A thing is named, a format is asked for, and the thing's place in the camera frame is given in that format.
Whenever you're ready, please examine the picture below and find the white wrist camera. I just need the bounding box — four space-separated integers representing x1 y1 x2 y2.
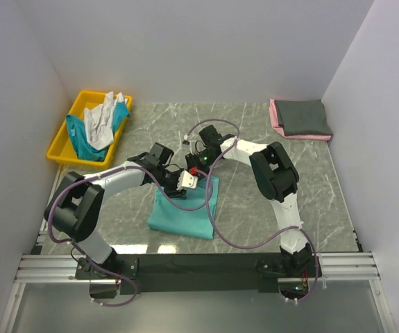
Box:
194 140 205 153
177 170 198 191

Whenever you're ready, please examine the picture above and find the white t shirt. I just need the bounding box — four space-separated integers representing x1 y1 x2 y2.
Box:
83 92 130 151

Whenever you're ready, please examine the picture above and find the teal t shirt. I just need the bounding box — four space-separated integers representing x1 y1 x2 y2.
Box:
65 114 113 162

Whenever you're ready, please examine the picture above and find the aluminium frame rail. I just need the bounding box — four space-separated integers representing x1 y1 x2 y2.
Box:
0 166 398 333

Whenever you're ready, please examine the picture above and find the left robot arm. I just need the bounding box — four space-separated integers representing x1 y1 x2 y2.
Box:
44 143 197 271

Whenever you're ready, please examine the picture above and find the folded pink t shirt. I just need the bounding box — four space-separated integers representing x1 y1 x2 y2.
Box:
269 99 333 141

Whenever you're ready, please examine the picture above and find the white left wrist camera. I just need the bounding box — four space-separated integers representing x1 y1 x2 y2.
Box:
177 170 198 191

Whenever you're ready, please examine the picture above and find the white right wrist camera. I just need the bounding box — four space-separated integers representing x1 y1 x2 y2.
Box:
194 140 205 153

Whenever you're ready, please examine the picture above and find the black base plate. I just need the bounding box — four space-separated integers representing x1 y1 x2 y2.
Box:
74 252 323 300

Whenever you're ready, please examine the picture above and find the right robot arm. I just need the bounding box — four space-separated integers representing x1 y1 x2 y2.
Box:
185 125 314 276

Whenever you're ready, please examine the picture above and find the yellow plastic bin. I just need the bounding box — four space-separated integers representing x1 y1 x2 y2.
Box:
46 90 133 169

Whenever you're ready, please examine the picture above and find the folded dark grey t shirt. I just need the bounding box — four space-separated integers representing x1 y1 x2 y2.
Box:
274 100 333 136

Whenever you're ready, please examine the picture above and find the mint green polo shirt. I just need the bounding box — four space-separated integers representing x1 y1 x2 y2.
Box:
147 179 214 239

